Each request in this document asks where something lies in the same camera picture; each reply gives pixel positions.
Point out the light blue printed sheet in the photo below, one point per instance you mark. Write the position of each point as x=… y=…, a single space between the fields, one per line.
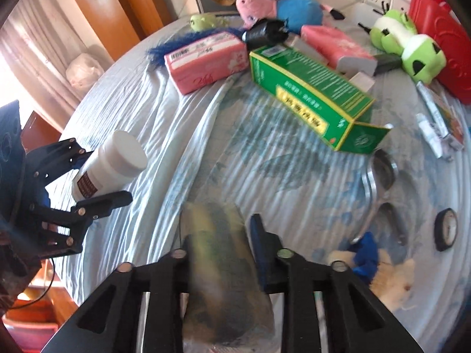
x=154 y=117

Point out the pink pig plush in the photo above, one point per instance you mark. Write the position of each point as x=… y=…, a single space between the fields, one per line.
x=294 y=9

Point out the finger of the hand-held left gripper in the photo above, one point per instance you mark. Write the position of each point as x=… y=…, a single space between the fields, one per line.
x=99 y=204
x=62 y=154

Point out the green orange medicine box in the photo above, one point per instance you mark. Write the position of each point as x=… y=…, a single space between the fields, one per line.
x=454 y=121

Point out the white small box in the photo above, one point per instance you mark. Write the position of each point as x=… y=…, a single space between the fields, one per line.
x=362 y=81

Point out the white plastic bag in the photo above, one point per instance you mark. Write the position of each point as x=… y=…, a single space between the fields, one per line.
x=82 y=70

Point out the blue and cream plush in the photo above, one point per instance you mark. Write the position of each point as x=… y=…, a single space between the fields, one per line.
x=368 y=257

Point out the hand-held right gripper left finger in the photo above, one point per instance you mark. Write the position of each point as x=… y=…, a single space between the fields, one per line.
x=176 y=270

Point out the large metal measuring spoon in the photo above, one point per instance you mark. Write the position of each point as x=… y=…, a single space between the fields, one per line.
x=382 y=174

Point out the white pill bottle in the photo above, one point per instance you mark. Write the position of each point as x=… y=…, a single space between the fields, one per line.
x=117 y=158

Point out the small green plush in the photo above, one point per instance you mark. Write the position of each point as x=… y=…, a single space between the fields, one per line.
x=202 y=22

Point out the grey-green plush object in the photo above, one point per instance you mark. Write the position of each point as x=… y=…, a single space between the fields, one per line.
x=220 y=264

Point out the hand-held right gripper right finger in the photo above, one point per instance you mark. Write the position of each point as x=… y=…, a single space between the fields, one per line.
x=262 y=250

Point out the black tape roll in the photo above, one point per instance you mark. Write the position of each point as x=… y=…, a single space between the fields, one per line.
x=438 y=235

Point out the green and white plush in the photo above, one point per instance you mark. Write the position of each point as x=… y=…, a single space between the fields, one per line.
x=419 y=51

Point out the beige curtain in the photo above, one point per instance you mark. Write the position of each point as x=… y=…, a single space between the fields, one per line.
x=33 y=44

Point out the pink tissue pack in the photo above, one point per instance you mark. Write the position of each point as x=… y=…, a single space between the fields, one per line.
x=335 y=44
x=206 y=60

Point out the black plastic-wrapped item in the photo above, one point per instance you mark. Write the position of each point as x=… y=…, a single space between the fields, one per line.
x=265 y=31

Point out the short silver ointment tube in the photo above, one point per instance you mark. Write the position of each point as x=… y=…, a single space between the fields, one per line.
x=428 y=134

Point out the green cardboard box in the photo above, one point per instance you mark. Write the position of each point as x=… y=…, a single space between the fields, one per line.
x=312 y=88

